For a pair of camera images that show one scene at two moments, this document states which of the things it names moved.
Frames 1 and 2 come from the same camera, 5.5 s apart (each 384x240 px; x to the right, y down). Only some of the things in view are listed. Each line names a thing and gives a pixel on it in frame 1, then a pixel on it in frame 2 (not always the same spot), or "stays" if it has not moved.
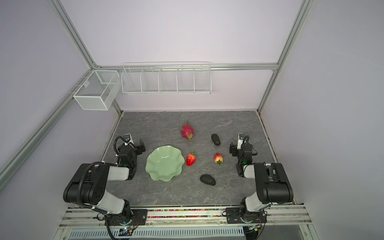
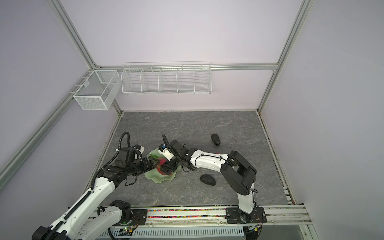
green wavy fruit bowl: (164, 162) stays
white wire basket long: (189, 78) stays
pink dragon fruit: (187, 131) -> (161, 161)
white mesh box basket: (99, 91) stays
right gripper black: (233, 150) -> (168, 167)
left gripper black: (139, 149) -> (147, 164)
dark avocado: (207, 179) stays
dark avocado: (215, 139) stays
